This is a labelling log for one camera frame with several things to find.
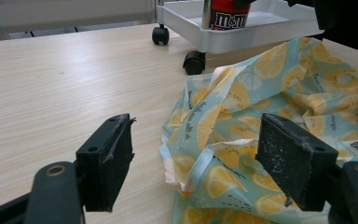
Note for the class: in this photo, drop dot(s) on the white two-shelf rolling cart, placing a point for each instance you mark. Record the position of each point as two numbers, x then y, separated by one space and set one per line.
230 37

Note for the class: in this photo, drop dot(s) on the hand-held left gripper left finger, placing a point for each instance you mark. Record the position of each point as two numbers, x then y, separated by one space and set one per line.
105 168

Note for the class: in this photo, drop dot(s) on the red candy jar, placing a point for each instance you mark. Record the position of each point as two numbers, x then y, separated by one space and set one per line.
228 17

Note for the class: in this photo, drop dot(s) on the lemon print fabric bag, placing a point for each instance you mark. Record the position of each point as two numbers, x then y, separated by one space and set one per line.
261 102

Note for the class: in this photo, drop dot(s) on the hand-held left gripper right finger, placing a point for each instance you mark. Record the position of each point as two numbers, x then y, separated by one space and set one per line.
292 165

